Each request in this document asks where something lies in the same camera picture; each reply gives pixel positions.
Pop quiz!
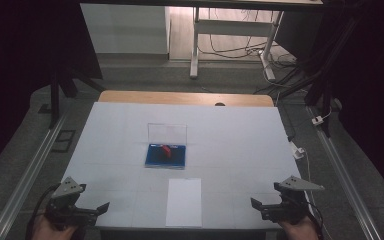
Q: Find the dark curtain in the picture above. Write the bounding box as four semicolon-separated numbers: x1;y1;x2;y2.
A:
326;0;384;204
0;0;104;181

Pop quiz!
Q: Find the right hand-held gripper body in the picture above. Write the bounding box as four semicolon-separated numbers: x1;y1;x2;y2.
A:
262;175;326;225

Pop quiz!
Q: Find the white cabinet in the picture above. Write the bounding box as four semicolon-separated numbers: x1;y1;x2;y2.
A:
80;3;171;55

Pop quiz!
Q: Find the blue case with clear lid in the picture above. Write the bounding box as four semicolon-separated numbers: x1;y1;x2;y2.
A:
144;123;188;170

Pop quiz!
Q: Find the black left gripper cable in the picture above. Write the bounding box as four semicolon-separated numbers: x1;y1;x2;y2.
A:
25;182;62;240

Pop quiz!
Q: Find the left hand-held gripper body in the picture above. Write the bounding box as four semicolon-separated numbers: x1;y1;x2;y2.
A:
44;176;98;231

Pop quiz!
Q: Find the person's left hand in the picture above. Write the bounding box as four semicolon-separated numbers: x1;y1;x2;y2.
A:
31;214;78;240

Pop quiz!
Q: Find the black tripod stand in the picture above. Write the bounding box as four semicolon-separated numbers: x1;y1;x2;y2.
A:
48;64;107;130

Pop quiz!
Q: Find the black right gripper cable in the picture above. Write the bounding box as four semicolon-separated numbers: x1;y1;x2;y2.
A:
303;190;325;240

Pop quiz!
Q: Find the white power adapter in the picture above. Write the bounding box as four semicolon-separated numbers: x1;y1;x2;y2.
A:
290;142;306;161

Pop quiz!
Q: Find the white cable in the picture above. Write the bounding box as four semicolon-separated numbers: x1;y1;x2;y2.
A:
302;148;315;188

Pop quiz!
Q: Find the red stamp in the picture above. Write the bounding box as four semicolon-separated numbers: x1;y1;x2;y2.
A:
159;144;174;160

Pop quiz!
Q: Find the aluminium rail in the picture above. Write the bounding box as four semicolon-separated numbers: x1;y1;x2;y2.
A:
306;106;384;240
0;112;68;240

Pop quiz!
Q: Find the wooden table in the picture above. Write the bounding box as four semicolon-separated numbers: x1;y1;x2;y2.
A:
98;89;275;108

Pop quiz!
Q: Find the black metal stand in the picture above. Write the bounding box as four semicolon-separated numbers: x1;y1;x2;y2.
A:
278;13;363;138

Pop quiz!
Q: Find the white table cover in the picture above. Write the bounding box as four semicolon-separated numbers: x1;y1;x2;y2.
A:
59;101;312;231

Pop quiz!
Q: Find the white desk frame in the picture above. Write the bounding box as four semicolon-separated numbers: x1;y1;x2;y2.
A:
189;6;285;82

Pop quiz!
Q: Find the person's right hand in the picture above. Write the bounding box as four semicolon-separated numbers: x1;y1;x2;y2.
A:
277;216;320;240

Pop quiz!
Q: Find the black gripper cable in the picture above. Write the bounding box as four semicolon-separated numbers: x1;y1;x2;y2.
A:
303;190;325;240
25;182;62;240

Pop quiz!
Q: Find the bundle of floor cables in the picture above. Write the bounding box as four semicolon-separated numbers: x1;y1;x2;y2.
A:
198;9;298;69

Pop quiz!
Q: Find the white paper sheet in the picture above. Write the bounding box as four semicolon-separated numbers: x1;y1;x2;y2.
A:
165;177;203;228

